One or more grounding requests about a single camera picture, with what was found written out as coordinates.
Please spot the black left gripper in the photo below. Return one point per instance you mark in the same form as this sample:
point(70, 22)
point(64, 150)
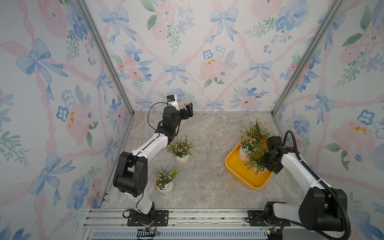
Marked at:
point(189, 112)

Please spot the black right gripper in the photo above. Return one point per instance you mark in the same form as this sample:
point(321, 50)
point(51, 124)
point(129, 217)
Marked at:
point(267, 160)

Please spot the potted plant orange red flowers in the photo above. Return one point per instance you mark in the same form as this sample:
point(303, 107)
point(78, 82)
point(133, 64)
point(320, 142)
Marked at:
point(254, 162)

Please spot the potted plant pink white pot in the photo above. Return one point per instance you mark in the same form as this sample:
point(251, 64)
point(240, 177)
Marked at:
point(248, 146)

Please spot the yellow storage box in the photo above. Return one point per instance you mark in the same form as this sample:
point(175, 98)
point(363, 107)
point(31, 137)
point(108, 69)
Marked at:
point(246, 176)

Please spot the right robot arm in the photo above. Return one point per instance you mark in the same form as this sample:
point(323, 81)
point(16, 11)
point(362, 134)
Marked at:
point(323, 209)

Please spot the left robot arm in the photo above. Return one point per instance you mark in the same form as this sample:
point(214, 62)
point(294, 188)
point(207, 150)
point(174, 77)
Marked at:
point(131, 175)

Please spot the potted plant pink flowers centre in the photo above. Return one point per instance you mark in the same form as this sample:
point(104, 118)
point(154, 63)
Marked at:
point(181, 149)

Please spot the potted plant pink front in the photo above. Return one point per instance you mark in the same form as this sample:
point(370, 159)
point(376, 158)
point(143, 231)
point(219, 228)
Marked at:
point(164, 180)

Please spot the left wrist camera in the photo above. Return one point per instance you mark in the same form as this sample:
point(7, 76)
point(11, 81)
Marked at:
point(173, 101)

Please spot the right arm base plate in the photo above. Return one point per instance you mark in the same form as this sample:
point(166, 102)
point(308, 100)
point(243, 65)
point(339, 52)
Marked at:
point(259, 218)

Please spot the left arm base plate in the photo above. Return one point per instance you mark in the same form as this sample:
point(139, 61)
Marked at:
point(157, 218)

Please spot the aluminium corner post left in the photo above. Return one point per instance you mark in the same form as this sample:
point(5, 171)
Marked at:
point(91, 25)

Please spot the aluminium corner post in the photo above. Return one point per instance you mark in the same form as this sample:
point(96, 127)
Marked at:
point(91, 25)
point(321, 32)

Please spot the aluminium front rail frame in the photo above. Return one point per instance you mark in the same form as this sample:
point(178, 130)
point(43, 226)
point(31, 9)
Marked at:
point(180, 224)

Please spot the aluminium corner post right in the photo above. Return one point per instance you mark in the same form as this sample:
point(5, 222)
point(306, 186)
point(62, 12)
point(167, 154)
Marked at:
point(321, 32)

